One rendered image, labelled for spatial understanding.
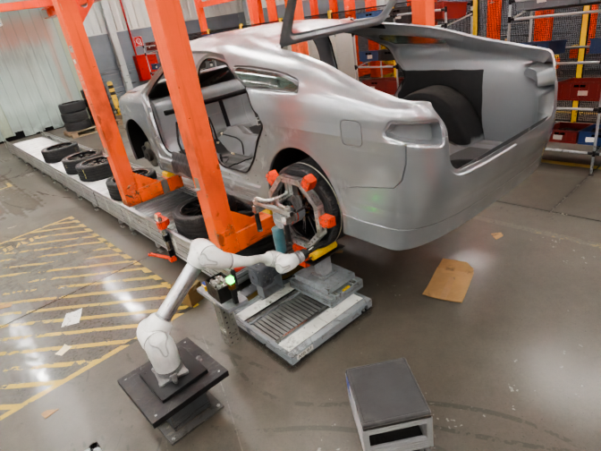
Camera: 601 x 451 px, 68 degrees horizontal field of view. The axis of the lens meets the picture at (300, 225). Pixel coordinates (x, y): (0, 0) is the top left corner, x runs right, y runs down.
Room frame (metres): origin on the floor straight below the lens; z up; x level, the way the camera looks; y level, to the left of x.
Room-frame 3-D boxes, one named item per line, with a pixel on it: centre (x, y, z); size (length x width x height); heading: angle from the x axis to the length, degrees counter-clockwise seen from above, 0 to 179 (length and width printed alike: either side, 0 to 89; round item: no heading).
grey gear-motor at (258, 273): (3.17, 0.27, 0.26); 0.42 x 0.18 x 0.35; 127
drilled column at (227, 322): (2.72, 0.66, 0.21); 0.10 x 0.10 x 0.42; 37
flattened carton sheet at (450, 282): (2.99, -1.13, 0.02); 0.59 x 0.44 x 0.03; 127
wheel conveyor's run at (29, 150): (8.92, 4.49, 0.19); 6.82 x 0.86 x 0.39; 37
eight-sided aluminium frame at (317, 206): (2.99, 0.01, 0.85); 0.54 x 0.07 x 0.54; 37
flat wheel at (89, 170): (7.05, 3.01, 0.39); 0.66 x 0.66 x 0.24
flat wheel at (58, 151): (8.74, 4.34, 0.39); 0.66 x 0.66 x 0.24
